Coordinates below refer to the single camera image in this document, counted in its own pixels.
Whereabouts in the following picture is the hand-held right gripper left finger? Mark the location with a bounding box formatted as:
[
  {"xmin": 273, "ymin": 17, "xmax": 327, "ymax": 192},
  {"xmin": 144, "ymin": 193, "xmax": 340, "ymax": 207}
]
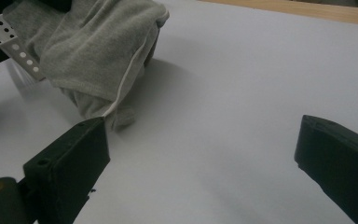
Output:
[{"xmin": 22, "ymin": 116, "xmax": 111, "ymax": 224}]

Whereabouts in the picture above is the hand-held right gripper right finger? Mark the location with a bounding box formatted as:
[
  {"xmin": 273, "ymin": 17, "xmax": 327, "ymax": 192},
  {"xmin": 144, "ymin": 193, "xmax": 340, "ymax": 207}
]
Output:
[{"xmin": 293, "ymin": 114, "xmax": 358, "ymax": 224}]

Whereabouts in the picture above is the grey cloth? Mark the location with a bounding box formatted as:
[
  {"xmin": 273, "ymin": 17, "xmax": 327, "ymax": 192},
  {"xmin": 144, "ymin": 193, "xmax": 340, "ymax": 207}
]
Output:
[{"xmin": 1, "ymin": 0, "xmax": 171, "ymax": 132}]

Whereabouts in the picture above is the wooden table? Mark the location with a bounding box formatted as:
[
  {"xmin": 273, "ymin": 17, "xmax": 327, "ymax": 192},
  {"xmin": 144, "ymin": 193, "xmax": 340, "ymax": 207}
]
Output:
[{"xmin": 199, "ymin": 0, "xmax": 358, "ymax": 28}]

